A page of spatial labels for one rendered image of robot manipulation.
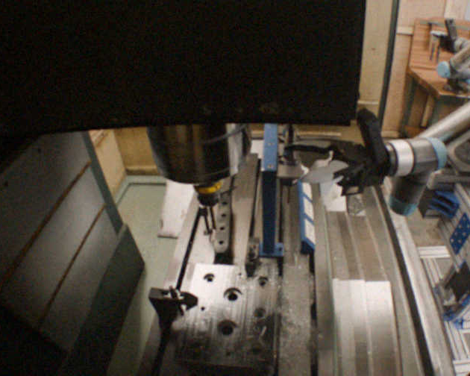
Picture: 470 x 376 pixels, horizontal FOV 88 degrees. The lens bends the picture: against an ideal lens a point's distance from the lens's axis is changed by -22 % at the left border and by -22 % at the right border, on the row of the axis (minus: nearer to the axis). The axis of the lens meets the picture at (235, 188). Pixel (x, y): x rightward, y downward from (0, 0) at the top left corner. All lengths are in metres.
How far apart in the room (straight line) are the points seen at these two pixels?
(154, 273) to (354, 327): 0.84
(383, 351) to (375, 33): 1.29
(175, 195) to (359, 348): 1.09
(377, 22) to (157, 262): 1.47
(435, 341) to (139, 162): 1.73
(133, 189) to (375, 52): 1.54
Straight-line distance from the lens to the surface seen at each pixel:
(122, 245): 1.20
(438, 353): 1.06
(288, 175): 0.76
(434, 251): 2.13
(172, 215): 1.50
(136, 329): 1.24
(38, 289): 0.81
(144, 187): 1.89
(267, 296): 0.79
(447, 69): 1.49
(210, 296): 0.81
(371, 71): 1.54
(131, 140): 1.84
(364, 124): 0.54
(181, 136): 0.40
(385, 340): 1.10
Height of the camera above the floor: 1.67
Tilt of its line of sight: 39 degrees down
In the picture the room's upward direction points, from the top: 5 degrees counter-clockwise
